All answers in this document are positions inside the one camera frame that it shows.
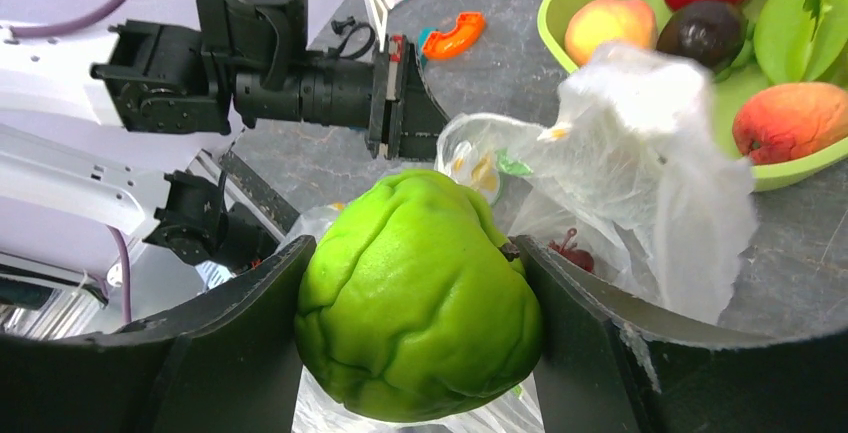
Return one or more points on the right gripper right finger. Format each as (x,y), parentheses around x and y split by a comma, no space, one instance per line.
(613,362)

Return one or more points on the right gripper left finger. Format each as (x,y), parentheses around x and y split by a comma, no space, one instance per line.
(224,361)

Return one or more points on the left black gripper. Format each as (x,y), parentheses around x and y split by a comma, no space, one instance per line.
(405,119)

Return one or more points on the dark red grapes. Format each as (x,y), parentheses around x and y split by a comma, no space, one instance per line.
(568,248)

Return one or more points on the green fruit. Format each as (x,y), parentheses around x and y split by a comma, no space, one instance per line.
(414,305)

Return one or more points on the clear plastic bag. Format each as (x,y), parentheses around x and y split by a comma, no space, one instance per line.
(631,164)

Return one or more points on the green plastic tray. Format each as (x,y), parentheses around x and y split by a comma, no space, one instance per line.
(730,95)

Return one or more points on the orange peach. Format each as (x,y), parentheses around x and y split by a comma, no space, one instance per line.
(790,121)
(600,21)

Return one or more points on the green starfruit piece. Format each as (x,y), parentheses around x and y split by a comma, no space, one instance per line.
(800,40)

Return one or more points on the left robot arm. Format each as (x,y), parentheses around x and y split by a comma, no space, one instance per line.
(248,57)

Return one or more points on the lemon slice in bag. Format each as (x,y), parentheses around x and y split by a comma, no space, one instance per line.
(476,169)

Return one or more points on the dark purple fake plum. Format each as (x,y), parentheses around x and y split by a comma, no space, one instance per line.
(710,32)

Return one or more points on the orange curved toy piece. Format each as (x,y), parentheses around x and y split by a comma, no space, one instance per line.
(468,28)

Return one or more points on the teal long block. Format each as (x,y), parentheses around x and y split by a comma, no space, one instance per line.
(422,39)

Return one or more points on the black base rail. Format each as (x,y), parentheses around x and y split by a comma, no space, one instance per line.
(270,203)

